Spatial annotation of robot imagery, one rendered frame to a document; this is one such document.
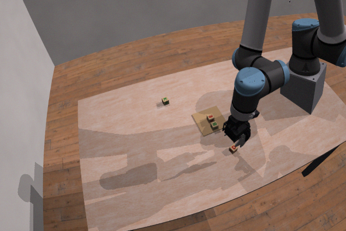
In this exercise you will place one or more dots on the tan square mat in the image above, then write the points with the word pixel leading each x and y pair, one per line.
pixel 201 121

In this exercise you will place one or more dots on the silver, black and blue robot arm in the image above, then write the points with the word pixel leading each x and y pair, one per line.
pixel 312 39

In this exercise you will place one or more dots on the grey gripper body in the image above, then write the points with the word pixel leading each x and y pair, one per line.
pixel 235 128

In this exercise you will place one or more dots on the wooden letter block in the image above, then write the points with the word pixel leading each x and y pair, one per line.
pixel 210 118
pixel 165 100
pixel 214 125
pixel 233 149

